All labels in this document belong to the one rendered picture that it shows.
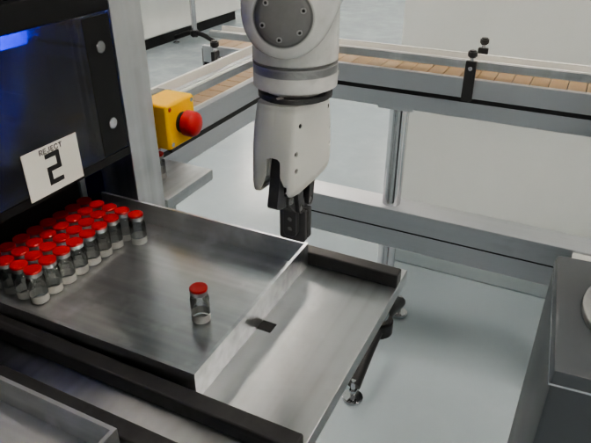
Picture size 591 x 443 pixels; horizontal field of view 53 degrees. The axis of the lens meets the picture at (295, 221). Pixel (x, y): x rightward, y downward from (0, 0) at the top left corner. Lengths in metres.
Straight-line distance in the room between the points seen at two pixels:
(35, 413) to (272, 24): 0.41
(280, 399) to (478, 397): 1.33
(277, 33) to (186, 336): 0.35
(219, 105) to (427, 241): 0.70
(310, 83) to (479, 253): 1.11
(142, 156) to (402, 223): 0.91
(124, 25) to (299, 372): 0.49
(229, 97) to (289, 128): 0.71
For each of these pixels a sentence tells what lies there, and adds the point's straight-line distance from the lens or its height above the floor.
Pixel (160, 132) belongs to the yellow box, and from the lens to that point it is 0.93.
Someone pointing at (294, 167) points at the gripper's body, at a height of 1.07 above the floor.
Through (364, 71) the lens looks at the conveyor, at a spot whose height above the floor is 0.92.
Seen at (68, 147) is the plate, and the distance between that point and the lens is 0.78.
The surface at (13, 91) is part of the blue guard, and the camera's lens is 0.72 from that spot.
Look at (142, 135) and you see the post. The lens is 0.89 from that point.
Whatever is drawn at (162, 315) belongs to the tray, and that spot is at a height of 0.88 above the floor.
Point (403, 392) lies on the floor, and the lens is 1.86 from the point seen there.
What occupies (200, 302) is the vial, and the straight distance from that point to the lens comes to 0.67.
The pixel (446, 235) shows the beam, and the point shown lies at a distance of 1.61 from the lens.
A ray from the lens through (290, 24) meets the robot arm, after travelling 0.48.
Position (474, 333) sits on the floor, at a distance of 2.11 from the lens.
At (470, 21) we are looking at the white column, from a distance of 2.03.
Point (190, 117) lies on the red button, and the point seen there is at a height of 1.01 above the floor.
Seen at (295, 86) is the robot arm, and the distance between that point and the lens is 0.56.
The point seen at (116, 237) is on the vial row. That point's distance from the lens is 0.84.
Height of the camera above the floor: 1.32
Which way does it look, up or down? 30 degrees down
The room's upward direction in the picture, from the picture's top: straight up
